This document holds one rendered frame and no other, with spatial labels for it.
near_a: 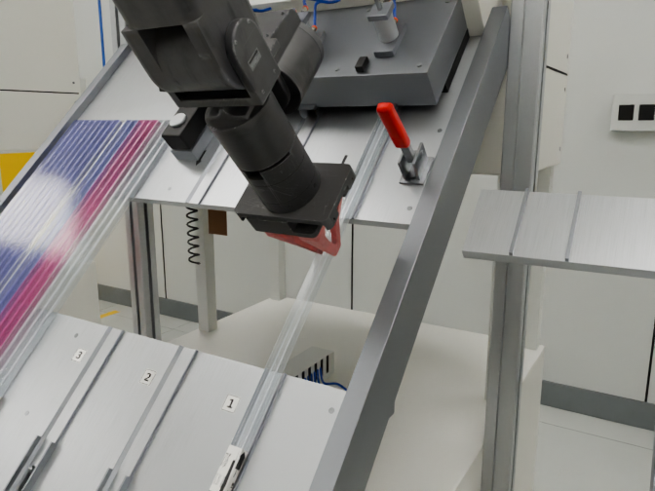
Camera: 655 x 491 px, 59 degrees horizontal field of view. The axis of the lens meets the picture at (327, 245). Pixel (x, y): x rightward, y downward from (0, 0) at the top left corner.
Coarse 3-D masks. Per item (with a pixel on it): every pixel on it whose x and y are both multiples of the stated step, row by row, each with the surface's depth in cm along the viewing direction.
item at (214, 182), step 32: (128, 64) 103; (96, 96) 100; (128, 96) 96; (160, 96) 92; (448, 96) 67; (320, 128) 72; (352, 128) 70; (416, 128) 66; (160, 160) 81; (224, 160) 75; (320, 160) 69; (352, 160) 67; (384, 160) 65; (160, 192) 77; (192, 192) 74; (224, 192) 72; (384, 192) 62; (416, 192) 60; (384, 224) 60
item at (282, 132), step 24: (288, 96) 48; (216, 120) 44; (240, 120) 43; (264, 120) 44; (288, 120) 47; (240, 144) 44; (264, 144) 45; (288, 144) 46; (240, 168) 47; (264, 168) 46
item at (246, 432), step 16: (384, 128) 66; (368, 144) 65; (368, 160) 64; (352, 192) 62; (352, 208) 62; (320, 256) 58; (320, 272) 57; (304, 288) 57; (304, 304) 56; (288, 320) 55; (304, 320) 56; (288, 336) 54; (272, 352) 54; (288, 352) 54; (272, 368) 53; (272, 384) 52; (256, 400) 51; (256, 416) 51; (240, 432) 50
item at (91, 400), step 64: (64, 320) 69; (64, 384) 63; (128, 384) 60; (192, 384) 57; (256, 384) 54; (320, 384) 51; (0, 448) 61; (64, 448) 58; (128, 448) 55; (192, 448) 52; (256, 448) 50; (320, 448) 48
